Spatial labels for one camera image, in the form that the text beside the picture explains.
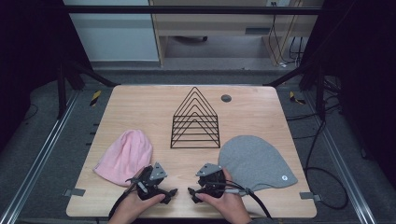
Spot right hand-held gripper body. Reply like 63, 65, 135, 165
195, 162, 228, 200

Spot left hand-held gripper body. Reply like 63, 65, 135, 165
125, 161, 171, 202

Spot pink beanie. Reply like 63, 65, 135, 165
92, 129, 154, 188

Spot black wire rack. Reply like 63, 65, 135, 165
170, 86, 221, 149

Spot grey beanie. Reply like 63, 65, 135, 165
218, 134, 299, 192

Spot person's left hand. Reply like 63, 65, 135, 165
107, 192, 166, 224

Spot person's right hand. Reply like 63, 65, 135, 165
194, 167, 252, 224

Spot yellow black tape strip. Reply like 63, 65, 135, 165
289, 91, 306, 105
89, 90, 103, 107

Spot white cabinet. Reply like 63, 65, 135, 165
62, 0, 161, 63

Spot black curtain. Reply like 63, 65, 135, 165
0, 0, 94, 150
298, 0, 396, 188

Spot left hand-held gripper cable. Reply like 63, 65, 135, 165
107, 181, 139, 219

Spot hand-held gripper cable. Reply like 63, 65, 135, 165
214, 181, 273, 219
107, 181, 139, 219

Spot right hand-held gripper cable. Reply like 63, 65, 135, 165
214, 181, 273, 219

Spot grey table bracket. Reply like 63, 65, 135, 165
299, 191, 322, 203
62, 188, 87, 198

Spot aluminium floor rail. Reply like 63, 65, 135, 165
0, 90, 80, 224
303, 90, 379, 224

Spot black frame leg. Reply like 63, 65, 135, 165
262, 60, 327, 120
56, 60, 120, 119

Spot black floor cable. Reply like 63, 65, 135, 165
303, 118, 349, 210

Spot hanging desk cables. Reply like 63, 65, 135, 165
267, 1, 304, 68

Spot black horizontal frame bar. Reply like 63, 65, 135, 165
64, 4, 323, 16

